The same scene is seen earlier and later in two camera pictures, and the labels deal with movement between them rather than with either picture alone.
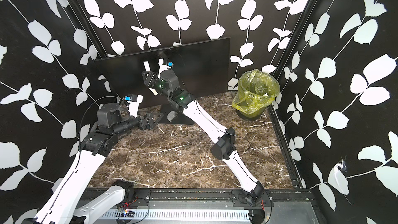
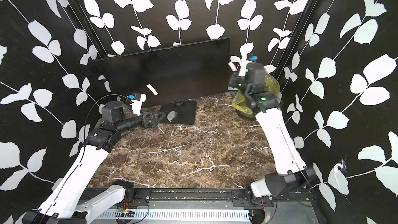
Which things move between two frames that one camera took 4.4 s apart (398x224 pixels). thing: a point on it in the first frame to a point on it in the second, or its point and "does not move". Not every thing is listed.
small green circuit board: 125,212 does not move
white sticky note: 146,66 to 233,68
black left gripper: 150,124 does not move
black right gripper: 154,82 to 237,79
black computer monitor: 201,68 does not move
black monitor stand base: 169,114 does not move
